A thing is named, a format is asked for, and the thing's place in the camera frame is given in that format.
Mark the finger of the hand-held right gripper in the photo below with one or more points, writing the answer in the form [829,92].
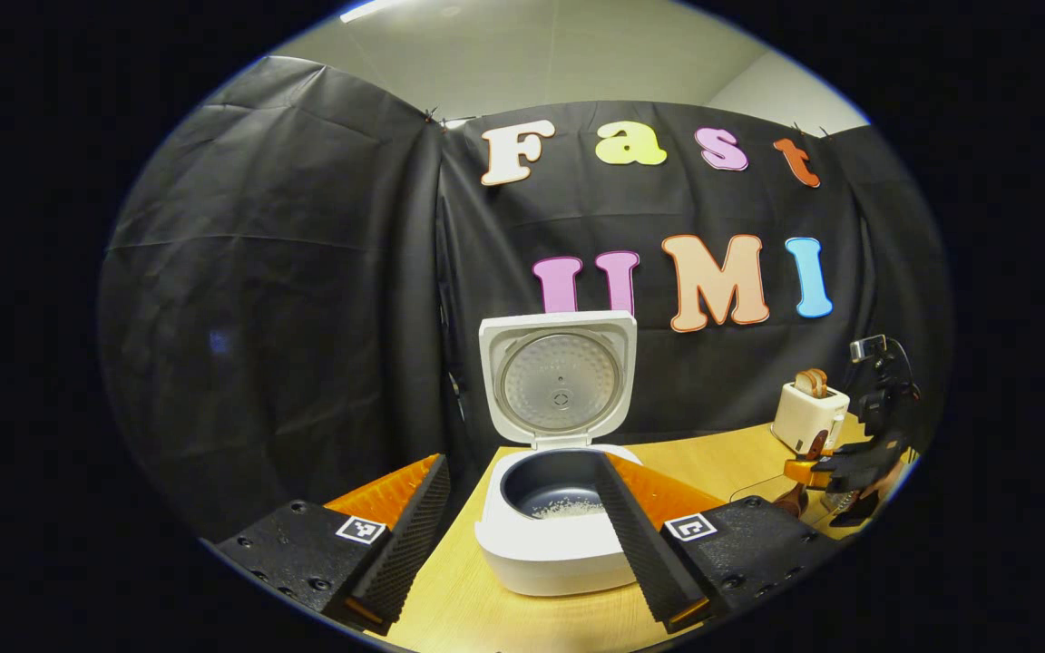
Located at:
[858,508]
[863,462]

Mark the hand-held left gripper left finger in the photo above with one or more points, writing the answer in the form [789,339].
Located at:
[405,553]

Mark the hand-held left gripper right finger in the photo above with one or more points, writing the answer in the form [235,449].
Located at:
[640,553]

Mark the brown wooden spoon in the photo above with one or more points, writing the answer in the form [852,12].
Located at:
[815,444]

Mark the white rice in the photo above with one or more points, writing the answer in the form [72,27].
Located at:
[568,508]

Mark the white rice cooker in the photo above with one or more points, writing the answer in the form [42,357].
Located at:
[559,381]

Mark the brown bread slice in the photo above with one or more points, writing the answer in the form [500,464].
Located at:
[805,383]
[820,381]

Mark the white toaster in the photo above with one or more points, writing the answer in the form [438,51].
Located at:
[808,417]

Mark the black backdrop cloth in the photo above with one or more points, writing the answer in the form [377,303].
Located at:
[259,317]

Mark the small metal clip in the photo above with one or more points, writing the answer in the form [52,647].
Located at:
[434,116]

